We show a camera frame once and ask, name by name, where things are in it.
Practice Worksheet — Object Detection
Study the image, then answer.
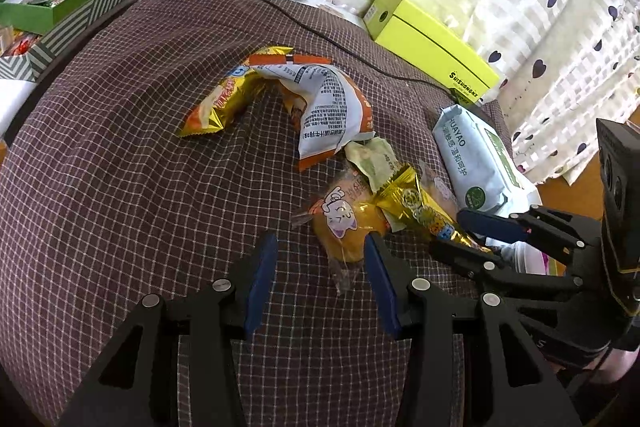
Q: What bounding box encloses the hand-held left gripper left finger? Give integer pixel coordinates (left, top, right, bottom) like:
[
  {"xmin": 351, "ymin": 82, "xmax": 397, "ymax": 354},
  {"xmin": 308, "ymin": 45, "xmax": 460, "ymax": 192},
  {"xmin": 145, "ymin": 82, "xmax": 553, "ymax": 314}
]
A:
[{"xmin": 57, "ymin": 231, "xmax": 279, "ymax": 427}]

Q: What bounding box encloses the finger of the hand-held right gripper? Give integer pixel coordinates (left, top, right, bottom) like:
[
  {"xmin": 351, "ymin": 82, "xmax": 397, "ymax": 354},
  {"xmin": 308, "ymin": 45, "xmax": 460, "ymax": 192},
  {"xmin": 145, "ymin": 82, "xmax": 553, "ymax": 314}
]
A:
[
  {"xmin": 457, "ymin": 205, "xmax": 603, "ymax": 269},
  {"xmin": 428, "ymin": 239, "xmax": 588, "ymax": 305}
]

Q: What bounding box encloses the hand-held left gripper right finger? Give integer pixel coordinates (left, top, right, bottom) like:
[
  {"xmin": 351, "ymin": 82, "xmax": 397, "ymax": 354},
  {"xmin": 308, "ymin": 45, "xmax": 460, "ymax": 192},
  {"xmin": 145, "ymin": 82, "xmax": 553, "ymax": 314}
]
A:
[{"xmin": 364, "ymin": 233, "xmax": 583, "ymax": 427}]

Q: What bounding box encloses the clear pastry packet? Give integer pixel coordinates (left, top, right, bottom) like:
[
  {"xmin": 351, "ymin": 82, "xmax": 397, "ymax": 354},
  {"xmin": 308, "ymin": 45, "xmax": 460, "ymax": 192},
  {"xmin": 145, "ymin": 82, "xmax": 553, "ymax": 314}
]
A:
[{"xmin": 420, "ymin": 169, "xmax": 460, "ymax": 213}]

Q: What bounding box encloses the long gold snack bar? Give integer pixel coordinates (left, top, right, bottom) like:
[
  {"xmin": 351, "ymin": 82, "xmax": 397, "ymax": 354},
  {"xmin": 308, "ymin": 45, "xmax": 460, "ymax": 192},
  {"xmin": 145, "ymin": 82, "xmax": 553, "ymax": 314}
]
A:
[{"xmin": 374, "ymin": 164, "xmax": 495, "ymax": 256}]

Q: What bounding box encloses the orange bun packet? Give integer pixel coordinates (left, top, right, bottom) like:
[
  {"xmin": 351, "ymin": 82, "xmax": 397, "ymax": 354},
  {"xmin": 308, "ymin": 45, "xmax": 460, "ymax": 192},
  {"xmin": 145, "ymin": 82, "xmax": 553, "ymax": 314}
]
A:
[{"xmin": 291, "ymin": 176, "xmax": 397, "ymax": 296}]

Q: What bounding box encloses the pale green snack packet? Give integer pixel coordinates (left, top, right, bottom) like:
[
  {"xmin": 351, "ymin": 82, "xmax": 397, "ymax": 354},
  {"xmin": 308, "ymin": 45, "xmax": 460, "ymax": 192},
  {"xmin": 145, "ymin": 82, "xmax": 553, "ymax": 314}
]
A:
[{"xmin": 343, "ymin": 137, "xmax": 401, "ymax": 190}]

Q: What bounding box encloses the orange white snack packet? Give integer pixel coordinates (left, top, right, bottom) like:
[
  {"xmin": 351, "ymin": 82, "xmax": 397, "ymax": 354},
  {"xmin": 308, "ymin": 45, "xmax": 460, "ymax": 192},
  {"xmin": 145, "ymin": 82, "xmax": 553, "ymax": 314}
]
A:
[{"xmin": 248, "ymin": 48, "xmax": 377, "ymax": 173}]

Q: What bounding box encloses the yellow gold snack packet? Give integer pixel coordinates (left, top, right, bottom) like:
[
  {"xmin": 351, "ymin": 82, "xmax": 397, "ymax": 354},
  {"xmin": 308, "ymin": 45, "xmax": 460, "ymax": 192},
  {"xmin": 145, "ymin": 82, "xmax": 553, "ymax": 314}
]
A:
[{"xmin": 178, "ymin": 69, "xmax": 282, "ymax": 139}]

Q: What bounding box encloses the wet wipes pack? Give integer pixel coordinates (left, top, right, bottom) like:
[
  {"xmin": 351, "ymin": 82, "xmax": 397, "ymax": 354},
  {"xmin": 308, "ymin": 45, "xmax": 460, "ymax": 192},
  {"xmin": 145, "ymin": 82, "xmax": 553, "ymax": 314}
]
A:
[{"xmin": 430, "ymin": 104, "xmax": 542, "ymax": 216}]

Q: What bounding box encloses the brown checkered tablecloth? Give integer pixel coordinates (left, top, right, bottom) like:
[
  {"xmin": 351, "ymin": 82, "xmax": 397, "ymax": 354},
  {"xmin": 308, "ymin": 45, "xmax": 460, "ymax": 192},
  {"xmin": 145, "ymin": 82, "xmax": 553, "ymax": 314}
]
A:
[{"xmin": 0, "ymin": 0, "xmax": 518, "ymax": 427}]

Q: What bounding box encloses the lime green box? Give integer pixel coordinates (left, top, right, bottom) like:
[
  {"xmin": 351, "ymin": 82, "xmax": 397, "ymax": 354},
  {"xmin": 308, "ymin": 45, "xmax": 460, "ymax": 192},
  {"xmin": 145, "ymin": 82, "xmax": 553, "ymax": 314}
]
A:
[{"xmin": 362, "ymin": 0, "xmax": 501, "ymax": 106}]

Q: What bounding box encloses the green striped box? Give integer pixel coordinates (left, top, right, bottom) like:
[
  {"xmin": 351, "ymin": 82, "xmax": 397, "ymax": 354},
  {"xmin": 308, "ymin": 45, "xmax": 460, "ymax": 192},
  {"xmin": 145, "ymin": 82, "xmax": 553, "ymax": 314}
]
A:
[{"xmin": 0, "ymin": 0, "xmax": 139, "ymax": 82}]

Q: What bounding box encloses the black cable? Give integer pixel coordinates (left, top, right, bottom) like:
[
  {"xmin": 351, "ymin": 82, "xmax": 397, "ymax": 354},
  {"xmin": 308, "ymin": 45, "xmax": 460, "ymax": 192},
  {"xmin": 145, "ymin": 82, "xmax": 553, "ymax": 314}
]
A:
[{"xmin": 244, "ymin": 0, "xmax": 453, "ymax": 86}]

